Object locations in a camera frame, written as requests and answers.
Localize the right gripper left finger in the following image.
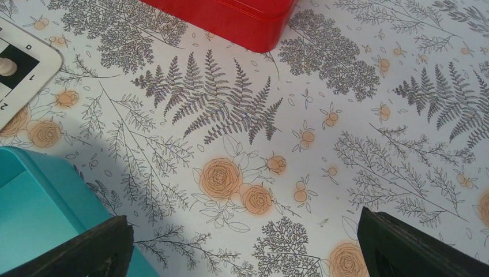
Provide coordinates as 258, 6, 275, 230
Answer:
1, 216, 134, 277

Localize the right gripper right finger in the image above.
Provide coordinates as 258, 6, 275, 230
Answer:
357, 207, 488, 277

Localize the teal tray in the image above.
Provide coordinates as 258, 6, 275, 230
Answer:
1, 147, 157, 276

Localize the floral patterned mat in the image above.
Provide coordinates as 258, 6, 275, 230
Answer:
1, 1, 488, 276

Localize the black white chessboard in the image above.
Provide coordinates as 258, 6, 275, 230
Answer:
1, 18, 63, 128

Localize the red square box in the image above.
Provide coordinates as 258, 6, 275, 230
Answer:
144, 0, 297, 53

